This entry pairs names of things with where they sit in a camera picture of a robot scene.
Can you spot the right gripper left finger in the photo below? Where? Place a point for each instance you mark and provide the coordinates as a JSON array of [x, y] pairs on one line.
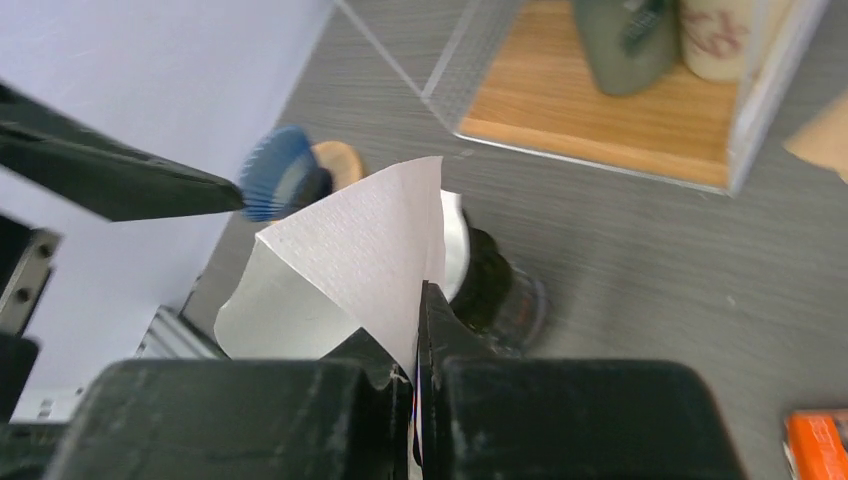
[[343, 416]]

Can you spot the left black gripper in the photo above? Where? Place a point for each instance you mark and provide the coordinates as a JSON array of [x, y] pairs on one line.
[[105, 176]]

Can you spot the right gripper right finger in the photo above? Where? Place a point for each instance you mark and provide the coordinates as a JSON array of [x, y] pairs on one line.
[[485, 416]]

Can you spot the dark green coffee dripper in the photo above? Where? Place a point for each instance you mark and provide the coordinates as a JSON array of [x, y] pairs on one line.
[[486, 283]]

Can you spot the white paper coffee filter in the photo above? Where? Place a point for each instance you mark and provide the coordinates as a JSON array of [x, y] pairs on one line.
[[456, 243]]

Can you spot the blue plastic funnel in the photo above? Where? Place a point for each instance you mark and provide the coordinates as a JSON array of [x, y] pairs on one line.
[[282, 176]]

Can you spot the brown tape roll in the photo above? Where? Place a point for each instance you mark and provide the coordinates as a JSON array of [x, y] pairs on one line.
[[342, 161]]

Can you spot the grey glass coffee server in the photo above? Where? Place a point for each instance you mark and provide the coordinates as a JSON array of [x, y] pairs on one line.
[[521, 316]]

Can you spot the brown paper coffee filter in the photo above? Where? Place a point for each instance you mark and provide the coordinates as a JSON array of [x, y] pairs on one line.
[[822, 142]]

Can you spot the orange snack packet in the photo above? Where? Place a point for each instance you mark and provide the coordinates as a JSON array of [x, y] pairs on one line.
[[815, 444]]

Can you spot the grey green squeeze bottle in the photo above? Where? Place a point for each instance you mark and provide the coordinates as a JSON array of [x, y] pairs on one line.
[[628, 45]]

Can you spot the cream printed squeeze bottle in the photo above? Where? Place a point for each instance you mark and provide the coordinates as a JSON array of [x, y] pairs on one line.
[[715, 36]]

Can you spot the white wire wooden shelf rack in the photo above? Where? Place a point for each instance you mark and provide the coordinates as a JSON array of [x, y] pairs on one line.
[[513, 75]]

